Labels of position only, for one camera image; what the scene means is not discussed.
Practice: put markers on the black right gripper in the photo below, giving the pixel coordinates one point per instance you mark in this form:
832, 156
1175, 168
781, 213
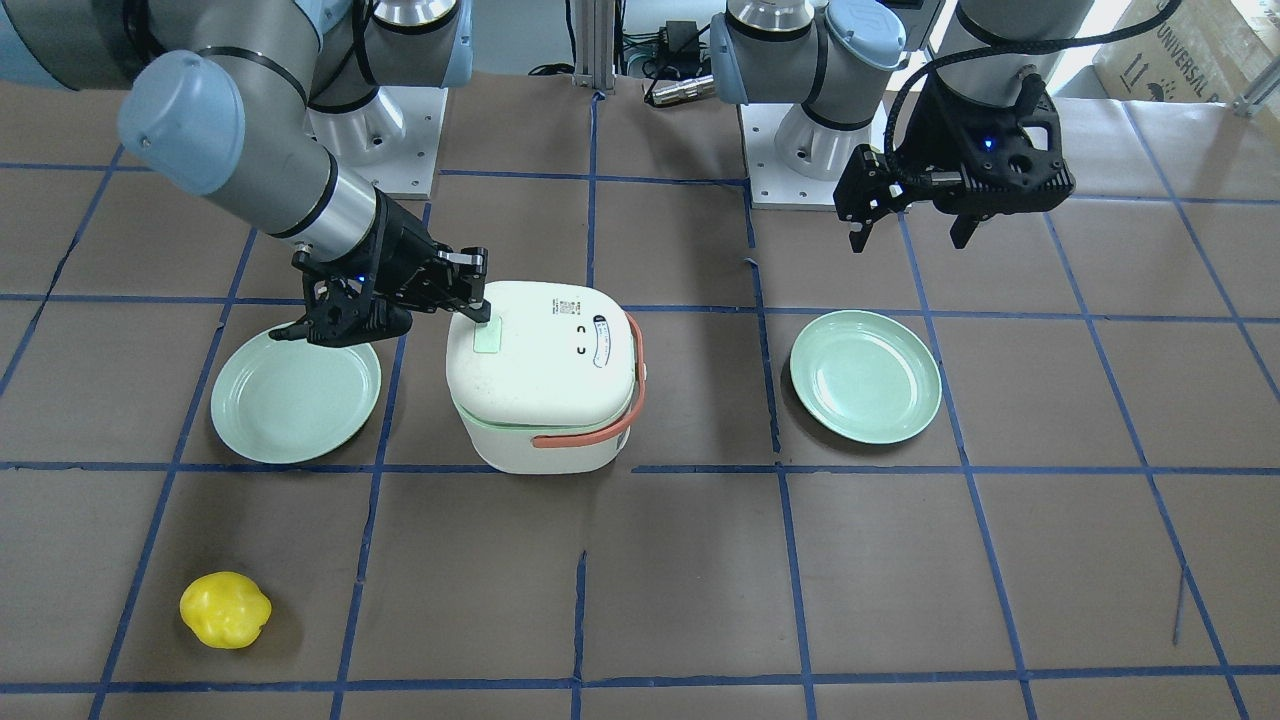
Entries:
401, 252

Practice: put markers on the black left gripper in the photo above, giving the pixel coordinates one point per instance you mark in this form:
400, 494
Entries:
937, 133

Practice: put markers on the white rice cooker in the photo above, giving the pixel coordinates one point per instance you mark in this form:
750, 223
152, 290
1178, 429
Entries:
552, 383

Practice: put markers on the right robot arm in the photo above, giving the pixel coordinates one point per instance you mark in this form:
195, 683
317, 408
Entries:
224, 98

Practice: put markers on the green plate near yellow fruit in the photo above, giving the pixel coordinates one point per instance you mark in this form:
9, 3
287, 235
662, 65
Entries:
282, 402

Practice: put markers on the green plate far side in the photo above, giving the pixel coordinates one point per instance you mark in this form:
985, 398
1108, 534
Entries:
865, 377

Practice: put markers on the cardboard box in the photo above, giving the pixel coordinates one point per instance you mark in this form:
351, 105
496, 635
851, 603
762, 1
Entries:
1207, 51

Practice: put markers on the yellow toy fruit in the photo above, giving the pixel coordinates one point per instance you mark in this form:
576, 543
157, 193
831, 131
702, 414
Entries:
225, 610

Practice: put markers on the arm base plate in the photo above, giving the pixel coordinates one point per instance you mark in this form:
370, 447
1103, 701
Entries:
793, 163
392, 141

